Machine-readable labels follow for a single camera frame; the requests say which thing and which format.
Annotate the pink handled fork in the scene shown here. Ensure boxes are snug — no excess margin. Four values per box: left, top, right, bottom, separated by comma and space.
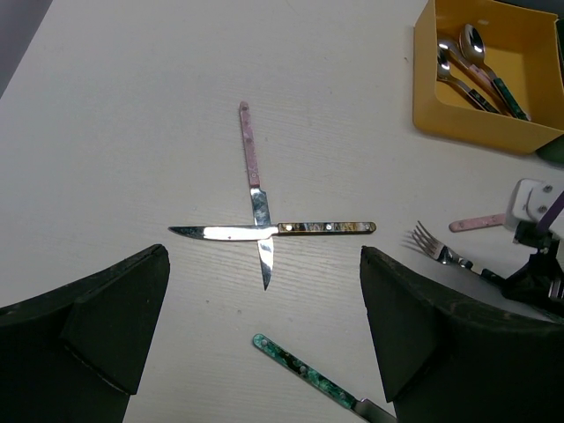
449, 213, 506, 233

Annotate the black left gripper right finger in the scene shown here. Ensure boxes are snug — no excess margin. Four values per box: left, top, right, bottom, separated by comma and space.
360, 247, 563, 422

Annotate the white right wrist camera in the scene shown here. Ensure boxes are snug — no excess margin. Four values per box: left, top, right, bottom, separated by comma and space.
504, 178, 563, 230

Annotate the green handled spoon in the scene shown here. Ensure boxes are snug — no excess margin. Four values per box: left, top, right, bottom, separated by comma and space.
459, 24, 531, 122

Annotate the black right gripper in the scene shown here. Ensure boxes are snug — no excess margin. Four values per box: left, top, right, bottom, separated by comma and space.
479, 222, 563, 317

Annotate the pink handled knife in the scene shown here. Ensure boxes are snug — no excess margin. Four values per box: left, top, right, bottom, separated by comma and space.
239, 101, 274, 290

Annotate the dark handled fork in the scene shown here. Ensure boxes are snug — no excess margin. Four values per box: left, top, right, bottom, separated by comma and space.
411, 220, 506, 287

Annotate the dark handled spoon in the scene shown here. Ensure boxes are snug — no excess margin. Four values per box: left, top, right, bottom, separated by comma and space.
437, 62, 500, 115

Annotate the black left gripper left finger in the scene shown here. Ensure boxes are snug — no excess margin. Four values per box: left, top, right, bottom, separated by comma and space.
1, 244, 170, 422

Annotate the pink handled spoon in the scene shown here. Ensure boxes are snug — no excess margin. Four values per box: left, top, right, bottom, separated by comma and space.
437, 36, 496, 94

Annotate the yellow plastic bin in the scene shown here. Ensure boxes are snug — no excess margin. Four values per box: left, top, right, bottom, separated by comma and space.
412, 1, 563, 154

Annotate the dark handled knife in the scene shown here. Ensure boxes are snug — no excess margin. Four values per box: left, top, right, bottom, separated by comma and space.
168, 222, 377, 242

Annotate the green handled knife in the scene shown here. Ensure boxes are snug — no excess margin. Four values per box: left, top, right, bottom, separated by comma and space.
252, 333, 397, 423

